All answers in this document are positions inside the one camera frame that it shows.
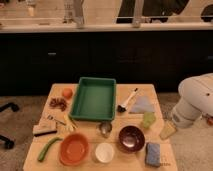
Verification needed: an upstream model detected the blue sponge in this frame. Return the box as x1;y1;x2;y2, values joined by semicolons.
145;142;160;167

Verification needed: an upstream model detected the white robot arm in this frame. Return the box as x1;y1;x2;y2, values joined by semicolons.
171;73;213;128

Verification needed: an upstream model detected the green plastic cup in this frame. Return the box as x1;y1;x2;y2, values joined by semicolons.
142;112;156;129

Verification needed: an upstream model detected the green plastic tray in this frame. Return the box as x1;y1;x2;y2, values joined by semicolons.
70;77;116;121

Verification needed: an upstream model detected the light blue cloth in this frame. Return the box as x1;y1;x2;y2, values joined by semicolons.
130;96;155;114

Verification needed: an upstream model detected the orange fruit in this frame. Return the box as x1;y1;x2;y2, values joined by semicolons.
62;88;73;99

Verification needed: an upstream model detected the metal measuring scoop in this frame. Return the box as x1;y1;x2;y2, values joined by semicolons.
99;122;112;138

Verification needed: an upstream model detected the yellow-green peeler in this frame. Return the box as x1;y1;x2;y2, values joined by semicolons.
64;115;77;132

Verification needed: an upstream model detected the dark purple bowl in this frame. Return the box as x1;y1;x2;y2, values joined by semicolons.
118;125;145;153

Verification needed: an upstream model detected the wooden table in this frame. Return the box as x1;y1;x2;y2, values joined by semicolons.
22;83;179;171

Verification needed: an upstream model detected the small metal fork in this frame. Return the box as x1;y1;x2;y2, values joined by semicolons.
47;115;66;126

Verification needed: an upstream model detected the orange plastic bowl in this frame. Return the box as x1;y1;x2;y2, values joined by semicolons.
59;133;89;166

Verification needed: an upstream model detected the white black-edged scraper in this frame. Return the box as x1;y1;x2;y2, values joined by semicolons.
33;123;57;137

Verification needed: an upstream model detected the green cucumber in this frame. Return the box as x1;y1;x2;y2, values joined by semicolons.
37;137;62;162

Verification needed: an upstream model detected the black office chair base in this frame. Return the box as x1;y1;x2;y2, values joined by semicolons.
0;101;20;150

